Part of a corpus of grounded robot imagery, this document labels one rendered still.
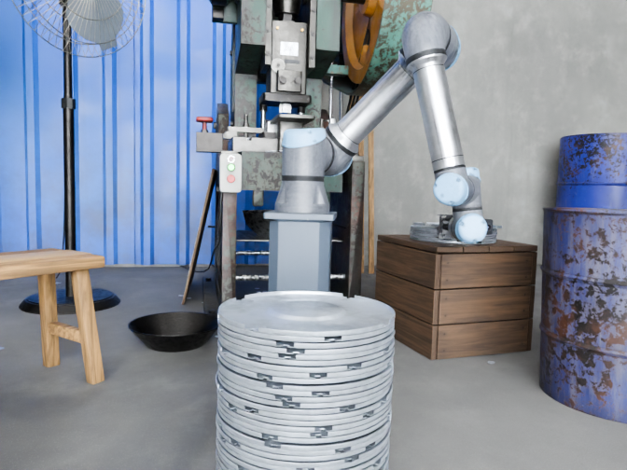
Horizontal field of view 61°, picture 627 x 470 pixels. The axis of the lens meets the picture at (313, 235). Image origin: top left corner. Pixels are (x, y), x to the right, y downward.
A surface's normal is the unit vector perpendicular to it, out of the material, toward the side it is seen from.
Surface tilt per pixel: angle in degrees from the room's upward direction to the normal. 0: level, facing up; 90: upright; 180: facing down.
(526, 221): 90
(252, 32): 90
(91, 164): 90
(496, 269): 90
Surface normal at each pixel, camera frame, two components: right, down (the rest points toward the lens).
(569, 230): -0.94, 0.04
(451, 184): -0.48, 0.07
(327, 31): 0.21, 0.10
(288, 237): -0.08, 0.09
